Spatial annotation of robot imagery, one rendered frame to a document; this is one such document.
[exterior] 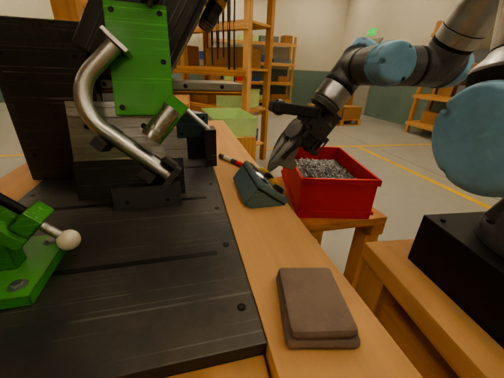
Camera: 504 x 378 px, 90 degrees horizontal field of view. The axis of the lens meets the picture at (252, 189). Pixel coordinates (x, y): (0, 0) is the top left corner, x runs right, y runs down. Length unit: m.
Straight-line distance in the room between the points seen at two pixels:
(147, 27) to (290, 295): 0.55
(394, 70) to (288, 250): 0.37
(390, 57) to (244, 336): 0.49
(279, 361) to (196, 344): 0.09
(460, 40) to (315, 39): 9.96
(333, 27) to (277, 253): 10.58
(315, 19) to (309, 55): 1.09
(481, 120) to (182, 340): 0.38
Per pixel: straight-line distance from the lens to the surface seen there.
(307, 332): 0.30
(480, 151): 0.34
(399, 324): 0.60
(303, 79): 10.37
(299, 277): 0.34
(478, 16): 0.62
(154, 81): 0.59
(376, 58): 0.56
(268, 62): 3.47
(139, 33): 0.62
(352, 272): 0.91
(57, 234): 0.42
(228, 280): 0.37
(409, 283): 0.52
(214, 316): 0.33
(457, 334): 0.48
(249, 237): 0.45
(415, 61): 0.58
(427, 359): 0.57
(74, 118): 0.64
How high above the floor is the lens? 1.16
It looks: 25 degrees down
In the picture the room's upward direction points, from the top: 2 degrees clockwise
